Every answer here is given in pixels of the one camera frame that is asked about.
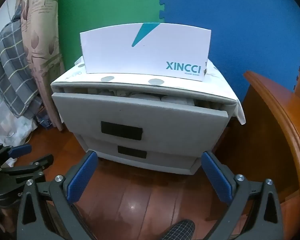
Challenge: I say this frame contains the blue packet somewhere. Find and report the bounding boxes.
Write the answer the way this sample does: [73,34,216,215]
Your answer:
[35,111,52,130]

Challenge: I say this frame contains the pink XINCCI box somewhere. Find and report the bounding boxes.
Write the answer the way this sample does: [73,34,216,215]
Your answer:
[79,22,212,82]

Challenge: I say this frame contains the grey plaid blanket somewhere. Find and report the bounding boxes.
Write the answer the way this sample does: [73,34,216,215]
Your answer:
[0,12,44,119]

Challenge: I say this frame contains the wooden drawer grey front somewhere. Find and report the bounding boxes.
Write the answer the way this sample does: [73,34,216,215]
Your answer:
[52,85,229,158]

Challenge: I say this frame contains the grey drawer cabinet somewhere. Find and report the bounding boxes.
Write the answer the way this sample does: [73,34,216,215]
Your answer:
[51,62,243,176]

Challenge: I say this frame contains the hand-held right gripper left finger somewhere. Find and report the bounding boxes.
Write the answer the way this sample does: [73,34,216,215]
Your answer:
[16,150,99,240]

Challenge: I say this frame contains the person's plaid slipper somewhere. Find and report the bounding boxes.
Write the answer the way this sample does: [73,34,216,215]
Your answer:
[154,219,196,240]

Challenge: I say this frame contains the grey lower drawer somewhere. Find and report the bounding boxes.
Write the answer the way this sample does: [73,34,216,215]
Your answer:
[76,134,199,173]

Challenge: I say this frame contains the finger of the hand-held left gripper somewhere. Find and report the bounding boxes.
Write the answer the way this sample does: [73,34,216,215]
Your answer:
[0,144,32,165]
[0,154,54,184]

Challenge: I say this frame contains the rolled pink floral mattress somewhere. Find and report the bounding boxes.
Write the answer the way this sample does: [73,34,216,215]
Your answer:
[16,0,65,132]

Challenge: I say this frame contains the green foam mat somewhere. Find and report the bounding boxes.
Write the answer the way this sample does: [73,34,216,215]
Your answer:
[57,0,167,80]

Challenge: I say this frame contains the white patterned cover cloth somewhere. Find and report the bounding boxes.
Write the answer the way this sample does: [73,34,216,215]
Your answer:
[51,56,247,125]

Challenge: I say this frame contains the blue foam mat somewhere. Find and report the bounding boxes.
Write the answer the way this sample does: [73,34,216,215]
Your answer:
[159,0,300,105]

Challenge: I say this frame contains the orange wooden furniture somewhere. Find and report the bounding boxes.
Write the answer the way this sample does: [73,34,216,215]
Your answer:
[205,70,300,222]

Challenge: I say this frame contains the white floral cloth pile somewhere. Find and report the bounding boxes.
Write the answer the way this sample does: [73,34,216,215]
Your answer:
[0,105,37,147]

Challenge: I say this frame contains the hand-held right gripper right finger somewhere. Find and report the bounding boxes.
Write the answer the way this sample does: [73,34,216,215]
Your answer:
[201,151,283,240]

